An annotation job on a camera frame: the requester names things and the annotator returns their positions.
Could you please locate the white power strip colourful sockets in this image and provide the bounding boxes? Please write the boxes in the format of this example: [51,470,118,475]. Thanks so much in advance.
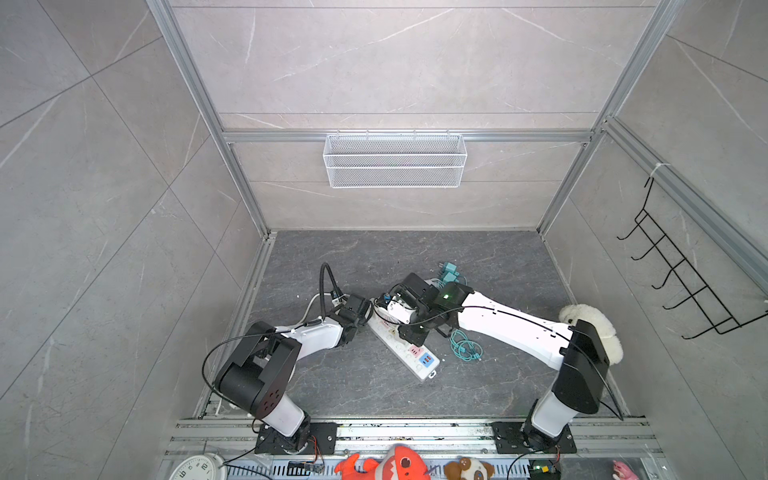
[367,316,441,381]

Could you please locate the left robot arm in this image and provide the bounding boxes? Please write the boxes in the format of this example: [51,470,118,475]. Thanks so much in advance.
[201,294,373,452]

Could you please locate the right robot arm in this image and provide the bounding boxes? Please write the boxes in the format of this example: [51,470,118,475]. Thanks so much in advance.
[372,273,624,450]

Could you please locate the teal charger lower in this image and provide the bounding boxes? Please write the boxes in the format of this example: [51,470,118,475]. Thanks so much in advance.
[438,272,460,288]

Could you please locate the red plush lobster toy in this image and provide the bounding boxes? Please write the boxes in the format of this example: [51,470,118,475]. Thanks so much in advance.
[334,445,431,480]

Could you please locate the brown white plush dog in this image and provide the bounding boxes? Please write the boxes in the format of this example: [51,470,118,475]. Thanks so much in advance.
[443,457,495,480]

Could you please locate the white plush seal toy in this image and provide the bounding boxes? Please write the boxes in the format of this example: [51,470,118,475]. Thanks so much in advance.
[557,303,625,366]

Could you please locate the white round clock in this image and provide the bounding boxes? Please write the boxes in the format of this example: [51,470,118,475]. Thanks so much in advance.
[169,453,228,480]

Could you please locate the pink plush toy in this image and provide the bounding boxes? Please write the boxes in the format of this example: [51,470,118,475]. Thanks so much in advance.
[612,460,639,480]

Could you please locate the white power strip cord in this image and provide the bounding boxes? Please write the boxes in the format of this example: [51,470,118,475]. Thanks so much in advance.
[296,293,328,328]

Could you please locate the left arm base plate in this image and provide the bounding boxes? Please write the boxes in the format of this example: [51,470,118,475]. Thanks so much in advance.
[255,422,339,456]

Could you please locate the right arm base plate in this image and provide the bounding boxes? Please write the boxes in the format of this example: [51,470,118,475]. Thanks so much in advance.
[490,421,577,454]

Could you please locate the white wire mesh basket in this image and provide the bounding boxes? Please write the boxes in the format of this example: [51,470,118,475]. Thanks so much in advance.
[323,133,468,189]

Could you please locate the black wall hook rack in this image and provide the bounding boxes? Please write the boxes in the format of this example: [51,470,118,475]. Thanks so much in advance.
[616,178,767,341]

